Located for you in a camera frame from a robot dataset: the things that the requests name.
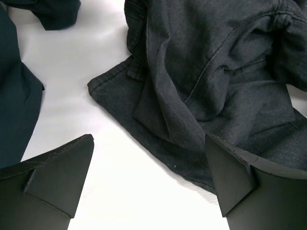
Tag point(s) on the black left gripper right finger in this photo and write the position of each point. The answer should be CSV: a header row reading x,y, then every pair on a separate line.
x,y
254,193

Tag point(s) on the dark teal hanging trousers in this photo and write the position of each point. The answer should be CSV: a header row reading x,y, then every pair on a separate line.
x,y
20,90

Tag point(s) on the black denim trousers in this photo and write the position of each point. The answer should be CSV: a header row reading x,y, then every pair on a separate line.
x,y
200,67

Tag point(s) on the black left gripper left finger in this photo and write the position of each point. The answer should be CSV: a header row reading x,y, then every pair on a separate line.
x,y
43,192

